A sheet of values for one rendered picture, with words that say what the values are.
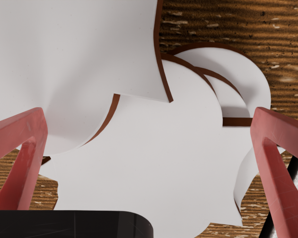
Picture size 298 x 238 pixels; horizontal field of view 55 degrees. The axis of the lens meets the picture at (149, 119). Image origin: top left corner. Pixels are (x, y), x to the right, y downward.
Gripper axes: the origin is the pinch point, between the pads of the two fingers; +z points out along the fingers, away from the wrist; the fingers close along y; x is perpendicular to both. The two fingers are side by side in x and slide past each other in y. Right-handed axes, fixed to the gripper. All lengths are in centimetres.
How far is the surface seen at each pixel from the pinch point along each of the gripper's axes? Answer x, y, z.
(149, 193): 6.3, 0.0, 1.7
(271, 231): 22.2, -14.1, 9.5
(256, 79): -0.4, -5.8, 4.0
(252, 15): -2.5, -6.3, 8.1
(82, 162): 3.8, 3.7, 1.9
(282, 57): 0.2, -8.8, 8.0
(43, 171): 9.5, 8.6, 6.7
